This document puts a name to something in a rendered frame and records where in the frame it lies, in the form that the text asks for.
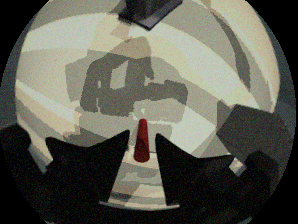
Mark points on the dark red peg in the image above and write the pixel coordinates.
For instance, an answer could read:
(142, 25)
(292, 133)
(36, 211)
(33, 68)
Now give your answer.
(141, 148)

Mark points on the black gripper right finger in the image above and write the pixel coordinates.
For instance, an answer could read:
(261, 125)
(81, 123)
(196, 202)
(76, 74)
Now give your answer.
(179, 170)

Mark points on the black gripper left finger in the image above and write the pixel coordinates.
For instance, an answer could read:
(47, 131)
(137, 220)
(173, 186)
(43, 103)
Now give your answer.
(99, 162)

